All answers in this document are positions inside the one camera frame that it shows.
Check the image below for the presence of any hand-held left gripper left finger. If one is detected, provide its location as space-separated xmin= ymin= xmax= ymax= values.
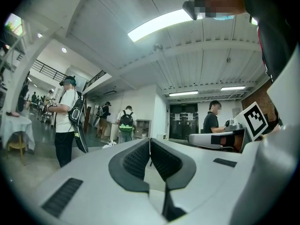
xmin=30 ymin=138 xmax=165 ymax=225

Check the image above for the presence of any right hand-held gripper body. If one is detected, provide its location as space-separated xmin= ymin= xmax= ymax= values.
xmin=224 ymin=101 xmax=270 ymax=142

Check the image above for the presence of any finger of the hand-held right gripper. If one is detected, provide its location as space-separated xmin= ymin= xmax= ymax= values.
xmin=187 ymin=128 xmax=247 ymax=153

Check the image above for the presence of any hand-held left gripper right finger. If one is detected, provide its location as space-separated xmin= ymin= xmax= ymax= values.
xmin=150 ymin=138 xmax=253 ymax=225

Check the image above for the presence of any black double door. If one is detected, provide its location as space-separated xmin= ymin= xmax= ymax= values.
xmin=169 ymin=103 xmax=200 ymax=140

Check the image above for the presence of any white power strip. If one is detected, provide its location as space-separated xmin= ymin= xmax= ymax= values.
xmin=102 ymin=140 xmax=118 ymax=149

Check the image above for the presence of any black oval bag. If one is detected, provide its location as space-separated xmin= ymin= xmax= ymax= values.
xmin=74 ymin=123 xmax=90 ymax=154

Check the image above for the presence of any long ceiling light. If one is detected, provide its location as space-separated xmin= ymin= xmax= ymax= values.
xmin=168 ymin=90 xmax=199 ymax=98
xmin=127 ymin=8 xmax=200 ymax=42
xmin=219 ymin=86 xmax=247 ymax=91

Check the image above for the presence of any black backpack green trim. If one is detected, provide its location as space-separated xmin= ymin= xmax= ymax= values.
xmin=118 ymin=110 xmax=135 ymax=133

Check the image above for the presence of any dark wooden staircase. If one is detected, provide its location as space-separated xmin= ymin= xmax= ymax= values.
xmin=81 ymin=95 xmax=94 ymax=134

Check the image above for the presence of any grey cabinet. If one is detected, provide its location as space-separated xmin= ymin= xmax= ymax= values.
xmin=135 ymin=119 xmax=152 ymax=140

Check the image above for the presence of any black backpack white trim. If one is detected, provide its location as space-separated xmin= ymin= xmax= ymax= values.
xmin=67 ymin=97 xmax=84 ymax=127

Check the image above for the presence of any yellow wooden stool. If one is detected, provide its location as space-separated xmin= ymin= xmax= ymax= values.
xmin=6 ymin=134 xmax=28 ymax=166

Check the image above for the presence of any person's black shirt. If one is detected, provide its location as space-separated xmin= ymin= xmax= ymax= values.
xmin=242 ymin=0 xmax=300 ymax=83

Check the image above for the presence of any cloth-covered side table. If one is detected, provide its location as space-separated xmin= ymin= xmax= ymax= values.
xmin=0 ymin=115 xmax=36 ymax=155

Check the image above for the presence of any black balcony railing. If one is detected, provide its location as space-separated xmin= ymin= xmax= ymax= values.
xmin=31 ymin=59 xmax=69 ymax=81

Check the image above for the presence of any white cylinder pedestal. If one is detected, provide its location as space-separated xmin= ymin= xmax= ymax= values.
xmin=109 ymin=122 xmax=120 ymax=141

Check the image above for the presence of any black head-worn camera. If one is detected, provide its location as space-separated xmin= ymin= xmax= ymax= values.
xmin=182 ymin=0 xmax=200 ymax=21

